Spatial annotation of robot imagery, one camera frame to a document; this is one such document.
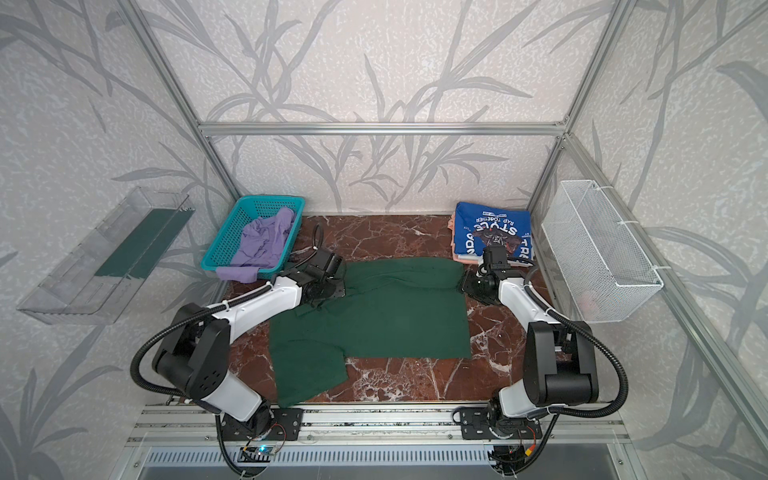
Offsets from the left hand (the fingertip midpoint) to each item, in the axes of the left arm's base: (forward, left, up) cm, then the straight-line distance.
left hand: (344, 278), depth 92 cm
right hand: (0, -38, 0) cm, 38 cm away
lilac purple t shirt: (+17, +34, -7) cm, 39 cm away
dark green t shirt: (-6, -15, -9) cm, 18 cm away
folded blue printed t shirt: (+23, -45, -1) cm, 51 cm away
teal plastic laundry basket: (+32, +42, -3) cm, 53 cm away
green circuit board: (-44, +17, -10) cm, 49 cm away
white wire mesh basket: (-14, -61, +27) cm, 68 cm away
